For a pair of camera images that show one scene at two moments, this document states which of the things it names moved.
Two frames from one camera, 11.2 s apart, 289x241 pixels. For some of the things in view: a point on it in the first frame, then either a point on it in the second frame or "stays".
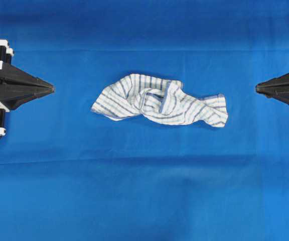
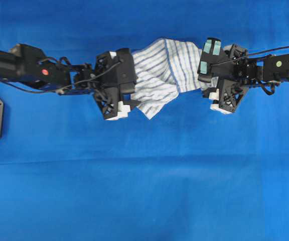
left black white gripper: [16, 87] to [115, 70]
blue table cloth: [63, 172] stays
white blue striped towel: [160, 99] to [164, 69]
